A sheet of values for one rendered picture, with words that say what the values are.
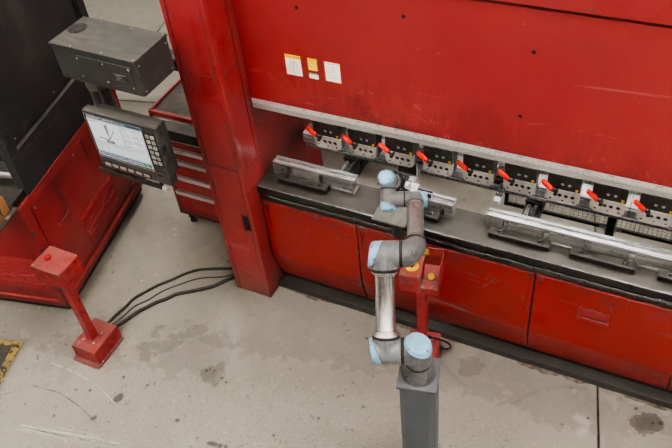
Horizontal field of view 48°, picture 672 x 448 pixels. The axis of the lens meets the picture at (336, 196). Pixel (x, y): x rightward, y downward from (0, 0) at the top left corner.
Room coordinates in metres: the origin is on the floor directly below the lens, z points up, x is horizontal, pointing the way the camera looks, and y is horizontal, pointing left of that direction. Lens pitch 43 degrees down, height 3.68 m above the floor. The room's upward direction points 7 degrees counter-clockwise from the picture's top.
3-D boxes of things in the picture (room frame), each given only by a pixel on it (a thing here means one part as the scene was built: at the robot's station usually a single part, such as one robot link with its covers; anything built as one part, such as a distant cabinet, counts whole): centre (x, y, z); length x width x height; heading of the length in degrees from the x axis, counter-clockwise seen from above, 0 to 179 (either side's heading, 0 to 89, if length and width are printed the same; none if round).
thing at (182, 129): (3.31, 0.88, 1.18); 0.40 x 0.24 x 0.07; 60
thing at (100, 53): (3.11, 0.95, 1.53); 0.51 x 0.25 x 0.85; 58
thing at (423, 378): (1.92, -0.27, 0.82); 0.15 x 0.15 x 0.10
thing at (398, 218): (2.77, -0.30, 1.00); 0.26 x 0.18 x 0.01; 150
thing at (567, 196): (2.51, -1.05, 1.26); 0.15 x 0.09 x 0.17; 60
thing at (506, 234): (2.54, -0.87, 0.89); 0.30 x 0.05 x 0.03; 60
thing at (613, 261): (2.34, -1.22, 0.89); 0.30 x 0.05 x 0.03; 60
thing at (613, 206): (2.41, -1.22, 1.26); 0.15 x 0.09 x 0.17; 60
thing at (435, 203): (2.87, -0.43, 0.92); 0.39 x 0.06 x 0.10; 60
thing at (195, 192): (3.95, 0.75, 0.50); 0.50 x 0.50 x 1.00; 60
